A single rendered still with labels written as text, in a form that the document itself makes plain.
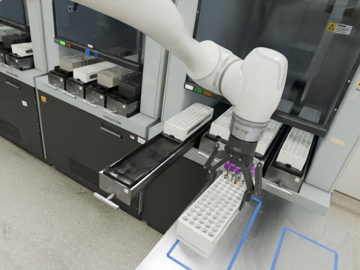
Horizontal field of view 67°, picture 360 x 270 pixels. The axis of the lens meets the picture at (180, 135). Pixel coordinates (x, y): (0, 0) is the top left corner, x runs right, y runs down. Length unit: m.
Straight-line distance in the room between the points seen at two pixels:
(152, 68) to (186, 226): 0.85
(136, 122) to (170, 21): 1.01
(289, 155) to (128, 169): 0.62
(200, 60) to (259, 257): 0.51
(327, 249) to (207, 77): 0.57
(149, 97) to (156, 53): 0.23
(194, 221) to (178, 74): 0.75
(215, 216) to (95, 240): 1.14
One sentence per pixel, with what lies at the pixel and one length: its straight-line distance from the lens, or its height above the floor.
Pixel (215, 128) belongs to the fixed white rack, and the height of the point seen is 0.85.
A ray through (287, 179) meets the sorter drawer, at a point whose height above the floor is 0.78.
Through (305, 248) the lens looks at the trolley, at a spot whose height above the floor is 0.82.
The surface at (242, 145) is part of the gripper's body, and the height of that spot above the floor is 1.06.
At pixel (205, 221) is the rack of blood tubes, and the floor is 0.88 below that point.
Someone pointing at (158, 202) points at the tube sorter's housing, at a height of 0.30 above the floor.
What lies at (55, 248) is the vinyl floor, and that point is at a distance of 1.78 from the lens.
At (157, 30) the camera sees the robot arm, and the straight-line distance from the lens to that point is 0.42.
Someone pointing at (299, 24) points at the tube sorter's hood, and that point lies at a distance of 1.07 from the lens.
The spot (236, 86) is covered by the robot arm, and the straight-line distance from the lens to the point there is 0.64.
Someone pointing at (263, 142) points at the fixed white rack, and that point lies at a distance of 1.17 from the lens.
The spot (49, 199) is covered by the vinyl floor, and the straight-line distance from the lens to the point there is 2.06.
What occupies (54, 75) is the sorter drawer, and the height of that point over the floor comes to 0.80.
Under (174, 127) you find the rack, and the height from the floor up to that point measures 0.86.
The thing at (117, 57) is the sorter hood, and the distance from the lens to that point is 1.46.
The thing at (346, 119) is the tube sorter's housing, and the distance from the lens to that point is 1.13.
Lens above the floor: 1.40
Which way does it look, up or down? 30 degrees down
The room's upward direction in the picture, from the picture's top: 10 degrees clockwise
